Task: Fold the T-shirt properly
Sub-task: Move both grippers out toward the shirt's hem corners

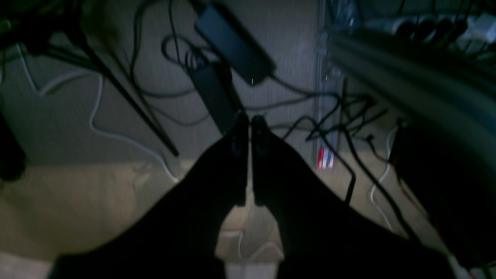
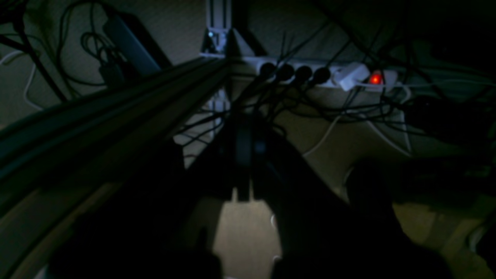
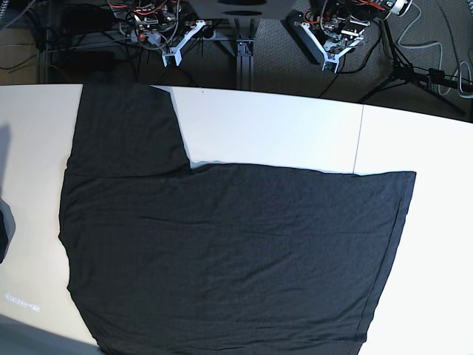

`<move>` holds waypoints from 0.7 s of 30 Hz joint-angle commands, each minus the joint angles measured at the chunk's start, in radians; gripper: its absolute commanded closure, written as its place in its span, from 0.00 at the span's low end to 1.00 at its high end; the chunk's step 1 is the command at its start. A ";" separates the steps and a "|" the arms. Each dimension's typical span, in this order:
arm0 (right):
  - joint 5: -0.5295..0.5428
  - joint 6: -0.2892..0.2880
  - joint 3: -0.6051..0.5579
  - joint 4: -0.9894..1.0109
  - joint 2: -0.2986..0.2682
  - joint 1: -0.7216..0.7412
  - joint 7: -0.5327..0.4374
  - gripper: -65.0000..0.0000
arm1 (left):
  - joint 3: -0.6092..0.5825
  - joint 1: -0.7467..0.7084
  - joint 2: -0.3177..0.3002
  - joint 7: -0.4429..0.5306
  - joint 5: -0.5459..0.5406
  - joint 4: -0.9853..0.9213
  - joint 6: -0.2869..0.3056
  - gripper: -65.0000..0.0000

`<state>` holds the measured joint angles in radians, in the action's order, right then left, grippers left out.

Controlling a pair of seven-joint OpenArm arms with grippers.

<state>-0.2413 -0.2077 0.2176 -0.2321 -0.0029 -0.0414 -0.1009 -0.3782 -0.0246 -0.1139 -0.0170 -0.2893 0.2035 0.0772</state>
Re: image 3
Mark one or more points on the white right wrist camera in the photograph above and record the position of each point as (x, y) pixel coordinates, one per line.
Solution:
(172, 57)

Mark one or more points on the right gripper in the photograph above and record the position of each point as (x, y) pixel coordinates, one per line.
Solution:
(166, 39)

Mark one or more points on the black T-shirt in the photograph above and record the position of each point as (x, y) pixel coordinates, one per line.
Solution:
(222, 259)

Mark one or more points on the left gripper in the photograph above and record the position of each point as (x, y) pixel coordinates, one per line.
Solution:
(338, 34)

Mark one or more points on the black power brick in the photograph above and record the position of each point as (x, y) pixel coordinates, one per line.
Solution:
(305, 44)

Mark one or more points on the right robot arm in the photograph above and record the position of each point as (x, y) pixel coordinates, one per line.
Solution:
(160, 10)

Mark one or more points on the black camera tripod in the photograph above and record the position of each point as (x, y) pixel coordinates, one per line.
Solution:
(403, 73)

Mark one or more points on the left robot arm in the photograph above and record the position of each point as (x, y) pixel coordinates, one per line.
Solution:
(320, 11)

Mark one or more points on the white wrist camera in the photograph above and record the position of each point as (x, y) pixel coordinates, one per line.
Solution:
(330, 62)
(172, 57)

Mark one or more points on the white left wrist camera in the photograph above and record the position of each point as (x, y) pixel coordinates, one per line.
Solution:
(330, 62)

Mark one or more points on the aluminium table leg frame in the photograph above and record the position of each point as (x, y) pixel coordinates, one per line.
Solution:
(241, 45)

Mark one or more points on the dark object at left edge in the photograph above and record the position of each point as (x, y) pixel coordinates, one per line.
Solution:
(8, 228)

